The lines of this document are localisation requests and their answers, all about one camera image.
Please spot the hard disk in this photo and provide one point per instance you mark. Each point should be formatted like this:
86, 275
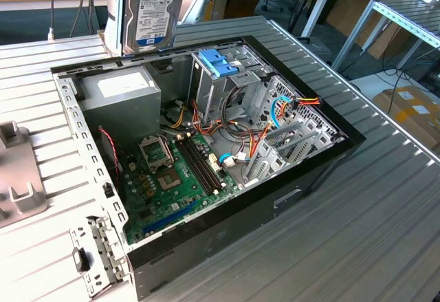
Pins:
151, 16

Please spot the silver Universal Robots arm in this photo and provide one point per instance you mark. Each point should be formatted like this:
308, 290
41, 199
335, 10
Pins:
110, 23

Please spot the grey metal disk bay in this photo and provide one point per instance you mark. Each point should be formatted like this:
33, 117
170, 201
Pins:
275, 157

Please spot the blue plastic drive latch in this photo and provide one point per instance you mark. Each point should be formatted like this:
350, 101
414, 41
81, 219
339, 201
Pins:
213, 62

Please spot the grey power supply unit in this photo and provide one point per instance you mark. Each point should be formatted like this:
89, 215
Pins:
120, 102

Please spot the grey metal drive cage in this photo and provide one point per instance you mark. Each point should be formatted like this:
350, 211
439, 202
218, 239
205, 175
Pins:
209, 95

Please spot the black tripod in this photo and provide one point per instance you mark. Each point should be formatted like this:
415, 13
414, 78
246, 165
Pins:
302, 6

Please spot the black case fan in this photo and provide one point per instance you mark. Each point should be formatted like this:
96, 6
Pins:
107, 154

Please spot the black RAM slot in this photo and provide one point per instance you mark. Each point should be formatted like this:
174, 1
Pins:
198, 168
206, 167

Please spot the white board connector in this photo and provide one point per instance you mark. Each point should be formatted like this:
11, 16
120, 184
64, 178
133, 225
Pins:
214, 163

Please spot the CPU socket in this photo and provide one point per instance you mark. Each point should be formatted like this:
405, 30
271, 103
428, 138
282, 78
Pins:
168, 180

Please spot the green motherboard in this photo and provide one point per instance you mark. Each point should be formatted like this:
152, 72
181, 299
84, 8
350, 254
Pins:
172, 197

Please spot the grey parts rack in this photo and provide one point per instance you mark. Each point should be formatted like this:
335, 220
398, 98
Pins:
17, 164

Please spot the blue expansion slot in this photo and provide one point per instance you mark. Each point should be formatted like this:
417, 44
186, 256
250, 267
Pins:
168, 219

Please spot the black open PC case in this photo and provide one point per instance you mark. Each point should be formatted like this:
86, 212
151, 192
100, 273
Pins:
240, 219

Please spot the slatted metal side table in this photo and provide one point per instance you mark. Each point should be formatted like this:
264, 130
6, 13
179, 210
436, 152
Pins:
405, 9

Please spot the cardboard boxes with labels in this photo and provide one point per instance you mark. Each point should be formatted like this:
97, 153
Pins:
405, 116

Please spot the grey metal card retainer bracket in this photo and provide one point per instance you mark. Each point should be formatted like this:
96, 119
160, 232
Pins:
103, 247

